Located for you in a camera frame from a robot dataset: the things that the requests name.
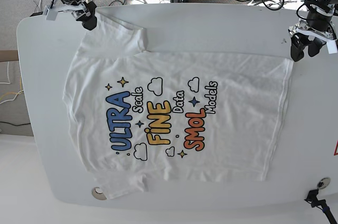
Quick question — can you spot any black clamp mount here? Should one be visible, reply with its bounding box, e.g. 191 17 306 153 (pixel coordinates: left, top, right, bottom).
304 189 337 224

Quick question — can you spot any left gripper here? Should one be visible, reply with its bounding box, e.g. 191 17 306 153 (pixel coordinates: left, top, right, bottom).
288 23 336 62

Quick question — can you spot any white printed T-shirt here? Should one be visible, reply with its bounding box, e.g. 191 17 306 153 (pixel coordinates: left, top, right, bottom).
63 13 294 199

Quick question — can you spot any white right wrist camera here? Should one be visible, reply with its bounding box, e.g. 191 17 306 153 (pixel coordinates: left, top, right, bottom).
42 6 58 21

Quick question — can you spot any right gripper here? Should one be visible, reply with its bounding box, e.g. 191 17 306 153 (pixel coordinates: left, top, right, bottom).
54 1 97 31

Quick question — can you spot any silver table grommet left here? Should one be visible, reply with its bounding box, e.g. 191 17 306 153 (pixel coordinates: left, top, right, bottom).
91 187 107 201

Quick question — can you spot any silver table grommet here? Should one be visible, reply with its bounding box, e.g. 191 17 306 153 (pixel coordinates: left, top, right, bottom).
91 187 107 201
317 177 331 190

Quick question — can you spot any red warning sticker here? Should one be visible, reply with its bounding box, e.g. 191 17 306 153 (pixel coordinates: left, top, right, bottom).
334 141 338 156

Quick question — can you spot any silver table grommet right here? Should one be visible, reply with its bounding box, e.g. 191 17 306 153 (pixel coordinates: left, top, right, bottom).
317 177 331 190

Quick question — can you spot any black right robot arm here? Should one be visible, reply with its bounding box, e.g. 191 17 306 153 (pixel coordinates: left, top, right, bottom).
42 0 97 31

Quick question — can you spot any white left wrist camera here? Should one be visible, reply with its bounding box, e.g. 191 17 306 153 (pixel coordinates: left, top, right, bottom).
326 40 338 54

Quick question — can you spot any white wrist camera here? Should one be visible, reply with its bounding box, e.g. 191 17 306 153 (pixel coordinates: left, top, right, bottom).
42 6 58 21
326 40 338 54

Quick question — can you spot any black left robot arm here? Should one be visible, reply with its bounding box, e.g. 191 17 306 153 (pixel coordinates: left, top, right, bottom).
288 0 337 62

